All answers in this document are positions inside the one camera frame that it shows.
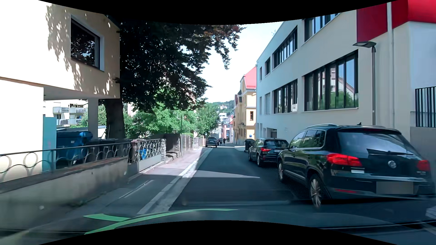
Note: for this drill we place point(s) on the low wall with ornate railing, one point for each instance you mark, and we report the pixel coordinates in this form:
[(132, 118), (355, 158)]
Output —
[(68, 173)]

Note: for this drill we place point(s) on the white building with red top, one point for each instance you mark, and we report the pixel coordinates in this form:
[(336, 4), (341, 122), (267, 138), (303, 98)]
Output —
[(323, 68)]

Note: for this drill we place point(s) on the group of people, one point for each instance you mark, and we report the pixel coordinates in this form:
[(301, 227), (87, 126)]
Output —
[(221, 141)]

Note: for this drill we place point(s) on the large dark-leaved tree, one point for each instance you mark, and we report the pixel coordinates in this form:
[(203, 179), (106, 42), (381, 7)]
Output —
[(160, 68)]

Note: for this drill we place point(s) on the distant buildings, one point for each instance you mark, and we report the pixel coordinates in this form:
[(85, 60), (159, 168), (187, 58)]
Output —
[(225, 127)]

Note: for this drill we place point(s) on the blue waste container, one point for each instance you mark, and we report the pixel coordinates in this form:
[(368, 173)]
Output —
[(73, 144)]

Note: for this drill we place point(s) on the stone post fence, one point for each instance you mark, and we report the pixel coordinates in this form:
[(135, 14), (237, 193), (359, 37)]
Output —
[(185, 142)]

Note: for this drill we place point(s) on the thin pole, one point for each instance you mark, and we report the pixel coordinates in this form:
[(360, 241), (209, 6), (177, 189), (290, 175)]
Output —
[(181, 136)]

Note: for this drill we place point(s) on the car's own bonnet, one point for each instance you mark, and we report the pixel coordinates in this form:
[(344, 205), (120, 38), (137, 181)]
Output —
[(218, 217)]

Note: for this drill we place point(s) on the cream building with overhang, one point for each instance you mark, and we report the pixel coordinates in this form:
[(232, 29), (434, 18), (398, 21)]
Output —
[(41, 68)]

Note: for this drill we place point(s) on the black SUV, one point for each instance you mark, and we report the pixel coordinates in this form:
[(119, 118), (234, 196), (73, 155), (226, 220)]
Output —
[(354, 160)]

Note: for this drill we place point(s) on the green bushes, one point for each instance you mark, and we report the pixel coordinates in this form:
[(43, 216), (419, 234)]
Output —
[(170, 120)]

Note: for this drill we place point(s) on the grey paved pavement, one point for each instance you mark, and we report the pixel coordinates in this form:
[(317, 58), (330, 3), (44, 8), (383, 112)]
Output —
[(170, 170)]

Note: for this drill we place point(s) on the white apartment building with balconies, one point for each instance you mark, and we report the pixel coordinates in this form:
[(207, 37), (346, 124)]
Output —
[(68, 113)]

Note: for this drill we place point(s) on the yellow building with red roof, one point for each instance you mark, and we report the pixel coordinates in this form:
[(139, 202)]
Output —
[(248, 109)]

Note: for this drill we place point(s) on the black estate car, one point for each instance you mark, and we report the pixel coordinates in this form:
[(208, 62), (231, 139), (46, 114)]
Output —
[(267, 149)]

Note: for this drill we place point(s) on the grey asphalt road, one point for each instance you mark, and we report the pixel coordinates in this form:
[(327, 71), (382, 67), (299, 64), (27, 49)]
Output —
[(221, 166)]

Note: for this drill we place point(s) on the grey lamp post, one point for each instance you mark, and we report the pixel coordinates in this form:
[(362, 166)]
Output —
[(373, 81)]

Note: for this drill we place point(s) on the dark car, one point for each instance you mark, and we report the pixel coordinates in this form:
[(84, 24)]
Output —
[(211, 142)]

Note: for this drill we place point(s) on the dark wheelie bin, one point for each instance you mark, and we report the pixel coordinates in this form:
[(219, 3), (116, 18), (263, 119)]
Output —
[(249, 144)]

